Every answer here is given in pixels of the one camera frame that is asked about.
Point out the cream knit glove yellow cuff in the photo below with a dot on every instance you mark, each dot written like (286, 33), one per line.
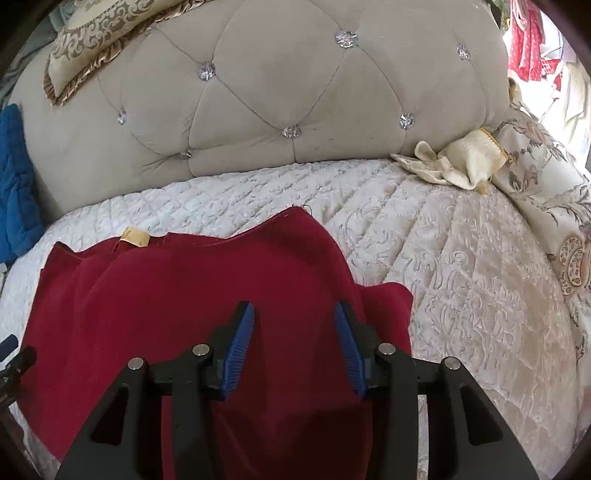
(480, 157)

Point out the floral print comforter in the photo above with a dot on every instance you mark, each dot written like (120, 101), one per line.
(545, 194)

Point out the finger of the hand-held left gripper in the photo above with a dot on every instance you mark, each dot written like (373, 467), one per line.
(16, 362)

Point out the blue cloth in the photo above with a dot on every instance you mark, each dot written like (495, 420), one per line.
(18, 184)

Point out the dark red garment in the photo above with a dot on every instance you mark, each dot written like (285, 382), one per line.
(184, 286)

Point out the cream quilted bedspread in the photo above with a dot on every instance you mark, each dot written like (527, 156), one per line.
(461, 277)

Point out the beige tufted headboard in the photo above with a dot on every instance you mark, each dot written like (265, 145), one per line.
(277, 69)

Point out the red dotted hanging cloth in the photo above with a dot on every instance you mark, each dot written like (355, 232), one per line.
(528, 41)

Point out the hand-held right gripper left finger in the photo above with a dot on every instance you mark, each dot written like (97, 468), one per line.
(238, 350)

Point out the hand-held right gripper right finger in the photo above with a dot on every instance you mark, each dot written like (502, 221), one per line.
(352, 350)

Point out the pale yellow hanging cloth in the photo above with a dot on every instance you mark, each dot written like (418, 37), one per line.
(577, 101)

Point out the gold patterned fringed pillow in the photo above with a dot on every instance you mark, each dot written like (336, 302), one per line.
(83, 50)

